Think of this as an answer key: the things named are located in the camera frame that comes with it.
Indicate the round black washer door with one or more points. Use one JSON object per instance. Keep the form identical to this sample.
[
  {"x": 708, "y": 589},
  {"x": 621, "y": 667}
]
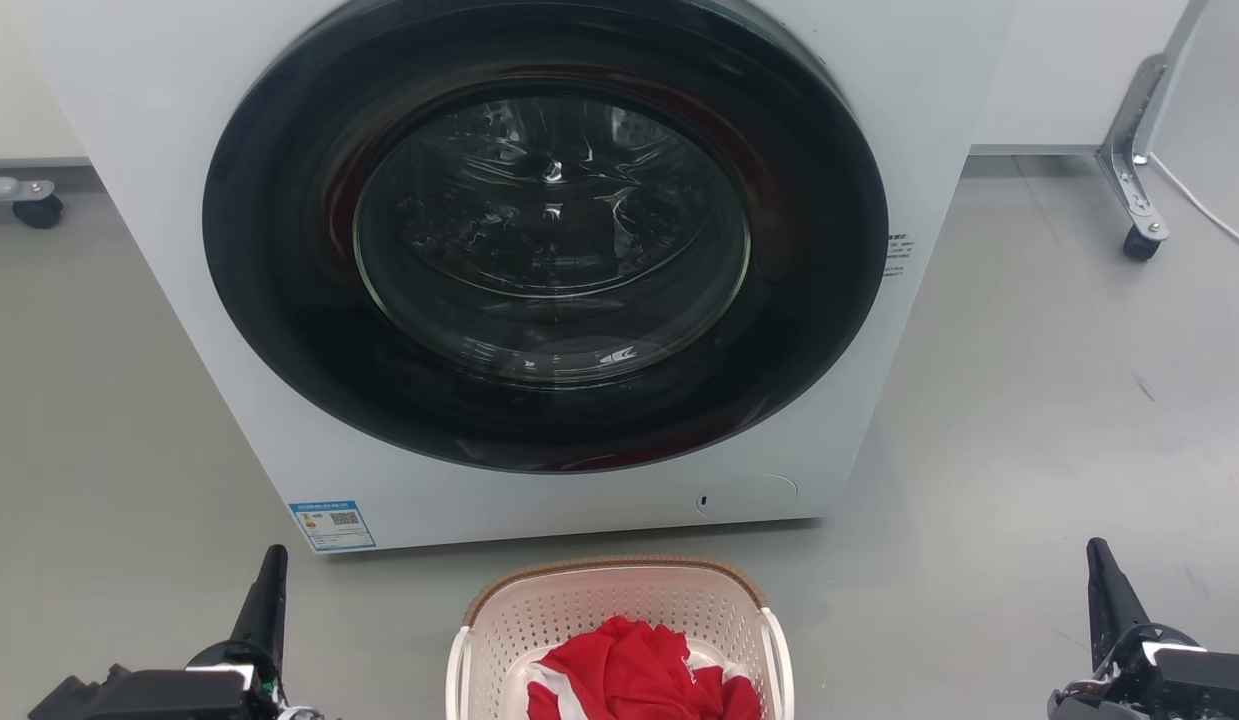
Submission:
[{"x": 279, "y": 320}]

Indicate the blue energy label sticker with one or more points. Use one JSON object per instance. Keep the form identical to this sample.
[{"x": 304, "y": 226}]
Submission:
[{"x": 331, "y": 526}]

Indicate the white front-loading washing machine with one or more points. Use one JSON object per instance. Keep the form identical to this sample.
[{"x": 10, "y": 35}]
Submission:
[{"x": 159, "y": 180}]

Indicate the black caster wheel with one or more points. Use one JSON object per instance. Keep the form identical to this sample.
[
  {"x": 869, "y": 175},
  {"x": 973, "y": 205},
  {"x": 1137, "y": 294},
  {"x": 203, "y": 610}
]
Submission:
[
  {"x": 1141, "y": 245},
  {"x": 37, "y": 212}
]

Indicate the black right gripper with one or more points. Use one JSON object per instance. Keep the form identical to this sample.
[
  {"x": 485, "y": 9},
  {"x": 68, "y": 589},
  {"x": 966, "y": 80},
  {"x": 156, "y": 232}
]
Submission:
[{"x": 1144, "y": 675}]

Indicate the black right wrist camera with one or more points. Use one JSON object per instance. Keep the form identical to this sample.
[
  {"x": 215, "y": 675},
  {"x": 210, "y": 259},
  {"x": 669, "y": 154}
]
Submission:
[{"x": 1214, "y": 685}]

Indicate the white perforated laundry basket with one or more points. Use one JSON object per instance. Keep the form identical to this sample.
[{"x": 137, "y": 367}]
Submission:
[{"x": 599, "y": 600}]

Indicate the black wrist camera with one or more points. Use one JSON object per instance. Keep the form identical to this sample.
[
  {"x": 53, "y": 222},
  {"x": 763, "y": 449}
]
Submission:
[
  {"x": 109, "y": 698},
  {"x": 1214, "y": 685}
]

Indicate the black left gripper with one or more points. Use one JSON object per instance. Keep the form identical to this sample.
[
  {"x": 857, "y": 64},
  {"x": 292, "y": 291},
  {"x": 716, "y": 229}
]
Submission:
[{"x": 234, "y": 695}]

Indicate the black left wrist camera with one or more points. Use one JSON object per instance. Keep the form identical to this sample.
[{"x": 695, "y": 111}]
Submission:
[{"x": 109, "y": 698}]

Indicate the red and white garment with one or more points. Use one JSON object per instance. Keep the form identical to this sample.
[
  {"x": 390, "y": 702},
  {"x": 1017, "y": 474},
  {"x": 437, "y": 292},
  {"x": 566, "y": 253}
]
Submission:
[{"x": 629, "y": 675}]

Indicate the white back panel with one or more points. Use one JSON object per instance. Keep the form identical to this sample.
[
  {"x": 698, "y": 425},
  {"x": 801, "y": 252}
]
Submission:
[{"x": 1069, "y": 70}]

